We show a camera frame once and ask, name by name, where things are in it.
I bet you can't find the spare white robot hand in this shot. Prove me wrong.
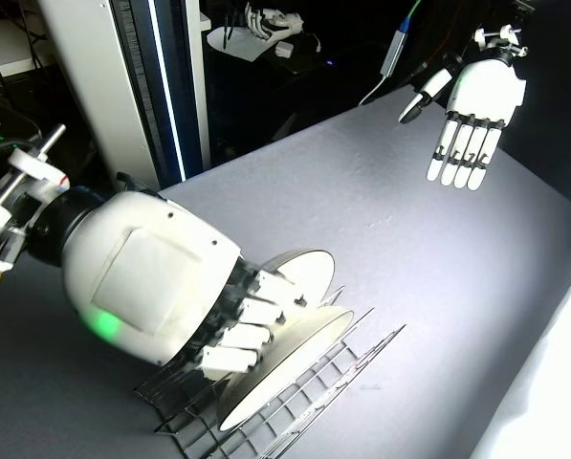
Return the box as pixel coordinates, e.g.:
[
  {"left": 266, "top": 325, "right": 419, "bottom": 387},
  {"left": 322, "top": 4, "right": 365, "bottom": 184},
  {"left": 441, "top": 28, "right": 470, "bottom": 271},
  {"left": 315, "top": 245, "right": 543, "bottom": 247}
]
[{"left": 244, "top": 2, "right": 305, "bottom": 43}]

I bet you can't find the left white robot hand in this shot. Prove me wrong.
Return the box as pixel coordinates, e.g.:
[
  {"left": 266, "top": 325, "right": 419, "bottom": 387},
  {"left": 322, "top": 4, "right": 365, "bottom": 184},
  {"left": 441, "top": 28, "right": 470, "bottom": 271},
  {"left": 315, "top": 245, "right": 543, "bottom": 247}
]
[{"left": 398, "top": 56, "right": 528, "bottom": 191}]

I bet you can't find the black device blue light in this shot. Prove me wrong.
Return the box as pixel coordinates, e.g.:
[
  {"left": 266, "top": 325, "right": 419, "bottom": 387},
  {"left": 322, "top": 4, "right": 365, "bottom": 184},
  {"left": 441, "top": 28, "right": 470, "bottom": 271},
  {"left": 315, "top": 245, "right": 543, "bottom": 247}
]
[{"left": 265, "top": 33, "right": 337, "bottom": 77}]

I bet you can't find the metal wire dish rack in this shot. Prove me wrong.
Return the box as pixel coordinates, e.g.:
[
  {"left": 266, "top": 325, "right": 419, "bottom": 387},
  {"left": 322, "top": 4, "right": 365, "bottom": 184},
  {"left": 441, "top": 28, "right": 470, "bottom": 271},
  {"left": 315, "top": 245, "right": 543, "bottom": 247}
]
[{"left": 132, "top": 285, "right": 406, "bottom": 459}]

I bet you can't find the green cable of left arm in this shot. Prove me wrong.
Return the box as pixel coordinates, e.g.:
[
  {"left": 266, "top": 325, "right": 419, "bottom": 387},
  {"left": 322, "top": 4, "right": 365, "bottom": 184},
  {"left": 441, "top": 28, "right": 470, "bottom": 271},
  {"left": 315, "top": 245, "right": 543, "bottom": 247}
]
[{"left": 399, "top": 0, "right": 425, "bottom": 30}]

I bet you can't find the white pillar with light strip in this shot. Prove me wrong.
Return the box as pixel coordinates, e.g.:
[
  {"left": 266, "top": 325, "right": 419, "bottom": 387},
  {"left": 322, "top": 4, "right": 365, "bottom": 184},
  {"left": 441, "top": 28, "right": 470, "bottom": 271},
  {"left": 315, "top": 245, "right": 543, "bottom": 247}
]
[{"left": 35, "top": 0, "right": 212, "bottom": 190}]

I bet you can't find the white sheet under spare hand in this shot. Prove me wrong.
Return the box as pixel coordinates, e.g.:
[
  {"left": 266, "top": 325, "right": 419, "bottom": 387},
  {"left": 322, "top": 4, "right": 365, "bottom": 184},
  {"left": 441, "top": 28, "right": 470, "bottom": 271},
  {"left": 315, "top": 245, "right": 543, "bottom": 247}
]
[{"left": 206, "top": 26, "right": 286, "bottom": 62}]

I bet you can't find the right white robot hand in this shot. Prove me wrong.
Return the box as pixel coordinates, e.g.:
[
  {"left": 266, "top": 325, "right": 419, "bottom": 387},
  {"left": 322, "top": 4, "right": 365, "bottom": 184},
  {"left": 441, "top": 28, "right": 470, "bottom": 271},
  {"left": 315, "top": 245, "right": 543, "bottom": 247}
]
[{"left": 60, "top": 190, "right": 310, "bottom": 383}]

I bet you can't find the white plate grey underside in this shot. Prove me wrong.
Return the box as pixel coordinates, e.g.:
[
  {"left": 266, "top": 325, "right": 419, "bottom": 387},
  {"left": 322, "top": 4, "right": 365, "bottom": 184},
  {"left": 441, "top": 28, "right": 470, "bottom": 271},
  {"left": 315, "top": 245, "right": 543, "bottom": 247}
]
[{"left": 216, "top": 305, "right": 356, "bottom": 431}]

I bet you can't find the white plate black rim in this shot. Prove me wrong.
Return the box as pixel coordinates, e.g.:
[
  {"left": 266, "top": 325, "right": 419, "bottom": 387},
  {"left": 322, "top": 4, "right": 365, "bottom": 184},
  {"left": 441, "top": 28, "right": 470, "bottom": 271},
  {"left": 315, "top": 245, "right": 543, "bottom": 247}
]
[{"left": 253, "top": 247, "right": 338, "bottom": 315}]

